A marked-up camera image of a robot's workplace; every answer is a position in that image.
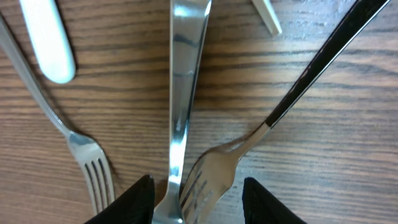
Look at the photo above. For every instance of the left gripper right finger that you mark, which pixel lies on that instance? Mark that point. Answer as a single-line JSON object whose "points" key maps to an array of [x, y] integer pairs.
{"points": [[261, 207]]}

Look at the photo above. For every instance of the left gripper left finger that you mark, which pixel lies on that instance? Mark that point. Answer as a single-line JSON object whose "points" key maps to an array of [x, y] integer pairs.
{"points": [[134, 206]]}

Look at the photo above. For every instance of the small silver metal fork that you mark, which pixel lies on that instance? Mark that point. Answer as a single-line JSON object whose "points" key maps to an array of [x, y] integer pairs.
{"points": [[85, 150]]}

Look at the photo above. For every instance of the thin white plastic fork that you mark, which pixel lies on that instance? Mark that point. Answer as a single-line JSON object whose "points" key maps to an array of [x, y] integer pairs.
{"points": [[268, 15]]}

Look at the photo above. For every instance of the black handled metal fork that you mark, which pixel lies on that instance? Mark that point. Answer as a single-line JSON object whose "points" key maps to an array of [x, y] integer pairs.
{"points": [[214, 172]]}

